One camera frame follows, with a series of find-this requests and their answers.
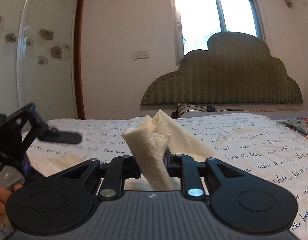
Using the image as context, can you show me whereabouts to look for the cream white pants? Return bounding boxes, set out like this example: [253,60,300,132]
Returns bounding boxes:
[27,110,212,191]

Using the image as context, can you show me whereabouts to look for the person's left hand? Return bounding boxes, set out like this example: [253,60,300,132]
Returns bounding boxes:
[0,184,23,226]

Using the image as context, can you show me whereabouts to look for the striped pillow at headboard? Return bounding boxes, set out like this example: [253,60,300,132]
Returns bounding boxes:
[171,103,207,119]

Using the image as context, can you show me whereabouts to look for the white bedspread with script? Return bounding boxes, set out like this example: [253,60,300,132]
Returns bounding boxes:
[0,112,308,240]

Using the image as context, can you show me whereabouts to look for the wardrobe with flower-patterned doors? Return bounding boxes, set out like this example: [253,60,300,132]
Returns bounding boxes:
[0,0,82,120]

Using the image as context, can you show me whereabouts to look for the green scalloped headboard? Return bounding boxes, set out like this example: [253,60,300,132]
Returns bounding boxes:
[141,32,303,106]

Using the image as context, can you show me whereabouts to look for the floral patterned blanket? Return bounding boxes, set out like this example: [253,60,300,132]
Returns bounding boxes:
[283,116,308,135]

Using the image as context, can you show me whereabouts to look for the black cable with switch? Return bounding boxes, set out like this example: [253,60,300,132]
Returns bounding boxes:
[171,105,289,117]

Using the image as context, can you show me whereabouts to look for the white wall socket plate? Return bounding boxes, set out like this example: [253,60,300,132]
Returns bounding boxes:
[133,50,150,60]

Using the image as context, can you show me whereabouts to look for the window with metal frame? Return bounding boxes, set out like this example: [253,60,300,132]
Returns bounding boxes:
[171,0,265,63]

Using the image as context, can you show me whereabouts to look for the small wall hook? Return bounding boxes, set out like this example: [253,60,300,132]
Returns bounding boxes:
[284,0,293,8]

